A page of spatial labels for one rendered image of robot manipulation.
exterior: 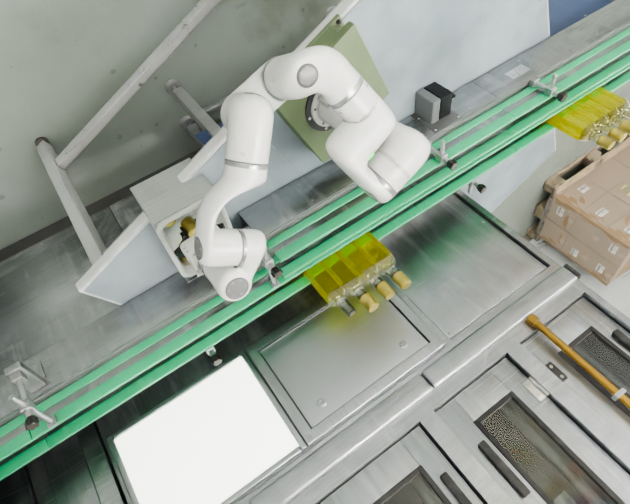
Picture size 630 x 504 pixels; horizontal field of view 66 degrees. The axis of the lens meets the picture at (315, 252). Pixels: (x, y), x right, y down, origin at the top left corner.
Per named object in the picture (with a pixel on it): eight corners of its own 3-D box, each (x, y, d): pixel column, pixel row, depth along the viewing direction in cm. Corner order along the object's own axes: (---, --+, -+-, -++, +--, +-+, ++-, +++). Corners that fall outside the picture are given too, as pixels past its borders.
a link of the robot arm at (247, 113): (311, 170, 95) (286, 161, 108) (327, 55, 90) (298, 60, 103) (230, 161, 89) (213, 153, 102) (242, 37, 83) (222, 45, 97)
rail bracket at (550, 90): (525, 86, 159) (559, 104, 152) (530, 66, 154) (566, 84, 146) (533, 81, 160) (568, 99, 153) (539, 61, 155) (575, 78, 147)
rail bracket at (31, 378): (27, 374, 127) (49, 447, 115) (-15, 346, 114) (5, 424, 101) (44, 364, 128) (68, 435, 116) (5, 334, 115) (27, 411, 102)
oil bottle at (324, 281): (293, 263, 147) (334, 312, 135) (290, 252, 143) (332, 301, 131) (308, 254, 149) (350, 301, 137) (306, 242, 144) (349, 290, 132)
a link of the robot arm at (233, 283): (230, 238, 92) (274, 238, 97) (211, 216, 100) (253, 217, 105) (218, 306, 98) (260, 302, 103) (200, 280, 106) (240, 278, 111)
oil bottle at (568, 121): (533, 116, 175) (603, 156, 159) (537, 103, 170) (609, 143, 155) (544, 109, 176) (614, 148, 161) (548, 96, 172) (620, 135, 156)
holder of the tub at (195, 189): (178, 270, 140) (189, 288, 135) (140, 205, 118) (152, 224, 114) (230, 240, 144) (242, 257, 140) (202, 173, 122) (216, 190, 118)
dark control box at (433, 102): (413, 112, 155) (431, 125, 150) (414, 91, 149) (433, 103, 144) (432, 101, 157) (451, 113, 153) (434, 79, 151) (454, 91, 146)
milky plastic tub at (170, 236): (172, 260, 135) (185, 281, 130) (139, 206, 117) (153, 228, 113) (226, 229, 140) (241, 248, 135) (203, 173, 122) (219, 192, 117)
